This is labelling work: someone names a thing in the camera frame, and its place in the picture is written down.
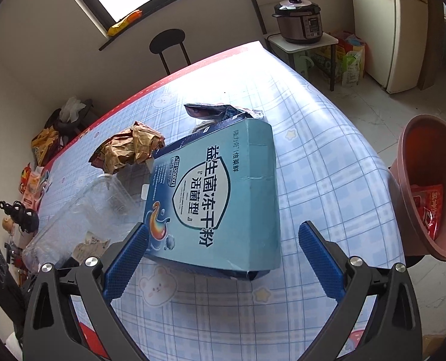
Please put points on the green white bag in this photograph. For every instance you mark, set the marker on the green white bag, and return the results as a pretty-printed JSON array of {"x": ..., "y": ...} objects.
[{"x": 351, "y": 60}]

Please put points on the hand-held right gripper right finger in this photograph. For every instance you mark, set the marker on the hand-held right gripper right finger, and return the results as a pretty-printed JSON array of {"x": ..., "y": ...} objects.
[{"x": 320, "y": 259}]

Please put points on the black round-back chair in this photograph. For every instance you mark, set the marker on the black round-back chair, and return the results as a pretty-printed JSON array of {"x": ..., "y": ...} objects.
[{"x": 168, "y": 41}]

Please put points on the clear plastic container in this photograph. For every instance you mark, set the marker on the clear plastic container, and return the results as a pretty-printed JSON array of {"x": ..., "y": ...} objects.
[{"x": 76, "y": 210}]

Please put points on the dark blue foil wrapper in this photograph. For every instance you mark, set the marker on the dark blue foil wrapper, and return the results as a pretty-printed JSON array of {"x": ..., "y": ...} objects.
[{"x": 208, "y": 112}]

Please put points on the cream refrigerator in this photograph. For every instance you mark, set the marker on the cream refrigerator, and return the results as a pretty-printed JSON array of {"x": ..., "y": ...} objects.
[{"x": 403, "y": 37}]

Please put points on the blue cardboard box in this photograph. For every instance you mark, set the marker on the blue cardboard box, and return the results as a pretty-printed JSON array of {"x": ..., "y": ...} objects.
[{"x": 223, "y": 195}]

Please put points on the yellow snack packet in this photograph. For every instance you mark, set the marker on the yellow snack packet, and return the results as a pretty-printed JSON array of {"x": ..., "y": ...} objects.
[{"x": 125, "y": 22}]

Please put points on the crumpled brown paper bag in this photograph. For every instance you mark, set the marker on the crumpled brown paper bag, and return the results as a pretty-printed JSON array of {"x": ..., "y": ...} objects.
[{"x": 129, "y": 146}]

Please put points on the black gourd figurine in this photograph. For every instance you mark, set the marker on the black gourd figurine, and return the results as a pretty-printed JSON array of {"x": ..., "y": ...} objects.
[{"x": 25, "y": 218}]

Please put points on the pile of snack packets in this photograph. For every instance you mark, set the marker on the pile of snack packets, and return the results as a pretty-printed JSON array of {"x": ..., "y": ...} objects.
[{"x": 33, "y": 186}]

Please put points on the red packet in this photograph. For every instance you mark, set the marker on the red packet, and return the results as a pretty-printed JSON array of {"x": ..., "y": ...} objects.
[{"x": 428, "y": 210}]

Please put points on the small white table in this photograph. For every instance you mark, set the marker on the small white table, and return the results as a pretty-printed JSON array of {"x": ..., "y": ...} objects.
[{"x": 305, "y": 45}]

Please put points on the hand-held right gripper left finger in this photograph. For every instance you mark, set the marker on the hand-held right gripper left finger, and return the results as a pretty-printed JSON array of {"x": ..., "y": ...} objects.
[{"x": 127, "y": 259}]

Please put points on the yellow snack bag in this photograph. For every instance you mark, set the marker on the yellow snack bag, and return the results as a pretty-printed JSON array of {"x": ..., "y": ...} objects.
[{"x": 44, "y": 144}]

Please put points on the dark bag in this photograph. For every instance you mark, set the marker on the dark bag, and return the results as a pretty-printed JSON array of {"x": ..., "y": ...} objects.
[{"x": 70, "y": 128}]

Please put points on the white crumpled plastic bag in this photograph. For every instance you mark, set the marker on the white crumpled plastic bag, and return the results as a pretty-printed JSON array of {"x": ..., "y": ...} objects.
[{"x": 72, "y": 108}]

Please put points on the silver pressure cooker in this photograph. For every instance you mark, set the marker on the silver pressure cooker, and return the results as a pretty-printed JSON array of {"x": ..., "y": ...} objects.
[{"x": 300, "y": 20}]

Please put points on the blue plaid tablecloth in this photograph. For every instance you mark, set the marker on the blue plaid tablecloth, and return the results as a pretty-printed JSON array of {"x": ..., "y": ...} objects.
[{"x": 320, "y": 180}]

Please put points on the brown plastic basin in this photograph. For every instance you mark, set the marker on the brown plastic basin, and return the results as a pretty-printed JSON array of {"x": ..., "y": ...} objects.
[{"x": 426, "y": 150}]

